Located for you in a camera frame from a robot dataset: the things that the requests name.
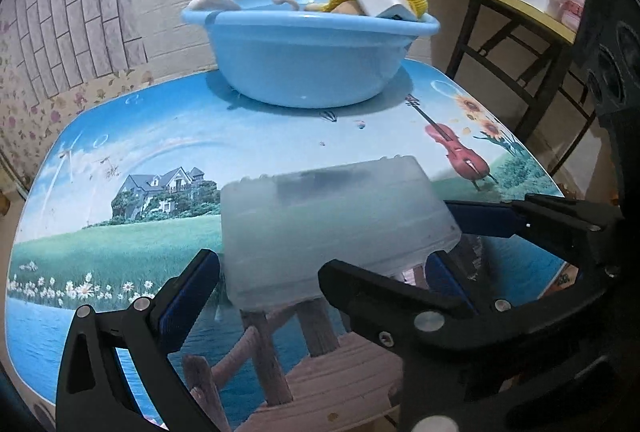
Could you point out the blue plastic basin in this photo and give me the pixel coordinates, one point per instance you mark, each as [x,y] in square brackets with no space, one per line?
[300,57]

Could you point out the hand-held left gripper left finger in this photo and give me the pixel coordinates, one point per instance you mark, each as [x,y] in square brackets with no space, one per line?
[192,292]

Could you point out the blue slipper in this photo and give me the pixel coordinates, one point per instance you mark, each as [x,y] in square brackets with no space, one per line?
[44,416]

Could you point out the yellow side table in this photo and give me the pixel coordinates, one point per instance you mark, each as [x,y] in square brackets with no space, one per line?
[500,22]

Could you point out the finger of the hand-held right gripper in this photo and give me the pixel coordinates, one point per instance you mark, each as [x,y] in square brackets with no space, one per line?
[380,304]
[480,218]

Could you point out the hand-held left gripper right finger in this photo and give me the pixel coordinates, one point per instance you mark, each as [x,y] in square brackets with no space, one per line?
[444,276]

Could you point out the frosted plastic box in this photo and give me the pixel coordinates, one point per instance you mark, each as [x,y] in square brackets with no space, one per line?
[325,232]

